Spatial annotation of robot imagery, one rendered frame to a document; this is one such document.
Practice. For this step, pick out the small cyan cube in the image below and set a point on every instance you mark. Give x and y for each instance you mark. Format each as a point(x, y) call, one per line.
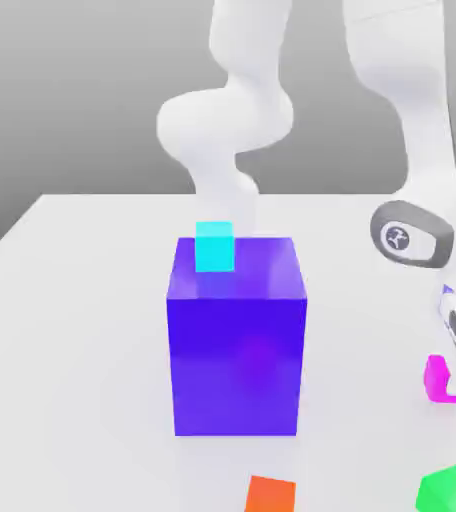
point(214, 250)

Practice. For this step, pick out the small magenta cube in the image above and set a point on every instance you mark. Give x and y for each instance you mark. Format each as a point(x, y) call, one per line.
point(434, 378)

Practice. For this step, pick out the small orange cube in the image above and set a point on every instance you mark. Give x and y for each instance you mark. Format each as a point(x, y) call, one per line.
point(270, 495)

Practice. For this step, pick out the small green cube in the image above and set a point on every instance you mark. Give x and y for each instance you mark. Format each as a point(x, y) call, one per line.
point(448, 490)

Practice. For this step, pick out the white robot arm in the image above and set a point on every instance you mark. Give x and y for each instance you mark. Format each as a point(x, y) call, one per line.
point(228, 120)

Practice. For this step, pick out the large purple box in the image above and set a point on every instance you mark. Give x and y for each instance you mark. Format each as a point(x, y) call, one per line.
point(236, 360)

